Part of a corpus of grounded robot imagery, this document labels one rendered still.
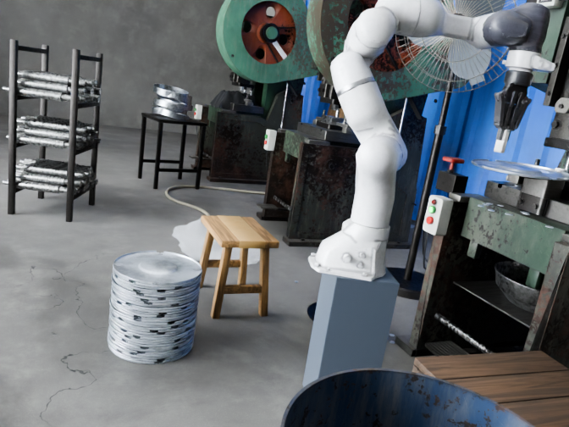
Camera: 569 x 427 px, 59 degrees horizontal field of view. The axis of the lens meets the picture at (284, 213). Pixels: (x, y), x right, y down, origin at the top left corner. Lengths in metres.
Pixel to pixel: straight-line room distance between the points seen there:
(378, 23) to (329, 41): 1.40
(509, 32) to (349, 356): 1.00
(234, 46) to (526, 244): 3.18
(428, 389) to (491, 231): 0.97
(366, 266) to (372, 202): 0.18
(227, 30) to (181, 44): 3.59
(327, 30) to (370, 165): 1.56
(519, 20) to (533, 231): 0.62
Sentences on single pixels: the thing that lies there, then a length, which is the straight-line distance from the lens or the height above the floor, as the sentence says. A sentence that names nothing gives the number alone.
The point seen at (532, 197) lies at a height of 0.70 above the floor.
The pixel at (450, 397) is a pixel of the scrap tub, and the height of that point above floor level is 0.45.
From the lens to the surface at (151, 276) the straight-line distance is 1.68.
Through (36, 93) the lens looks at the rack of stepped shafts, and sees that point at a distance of 3.10.
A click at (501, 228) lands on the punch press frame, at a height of 0.58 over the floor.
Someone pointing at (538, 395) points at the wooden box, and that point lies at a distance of 1.32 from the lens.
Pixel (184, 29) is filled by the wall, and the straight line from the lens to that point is 7.93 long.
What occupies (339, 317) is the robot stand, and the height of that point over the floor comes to 0.33.
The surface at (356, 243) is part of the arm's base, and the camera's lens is 1.40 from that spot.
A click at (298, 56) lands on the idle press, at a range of 4.62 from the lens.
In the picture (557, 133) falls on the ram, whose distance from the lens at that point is 1.87.
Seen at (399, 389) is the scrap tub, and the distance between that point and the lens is 0.96.
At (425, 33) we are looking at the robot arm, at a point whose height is 1.12.
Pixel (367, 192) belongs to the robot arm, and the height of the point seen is 0.68.
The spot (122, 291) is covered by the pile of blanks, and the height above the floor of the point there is 0.23.
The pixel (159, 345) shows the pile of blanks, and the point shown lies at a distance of 1.72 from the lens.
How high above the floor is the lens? 0.93
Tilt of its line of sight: 14 degrees down
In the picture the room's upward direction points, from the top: 9 degrees clockwise
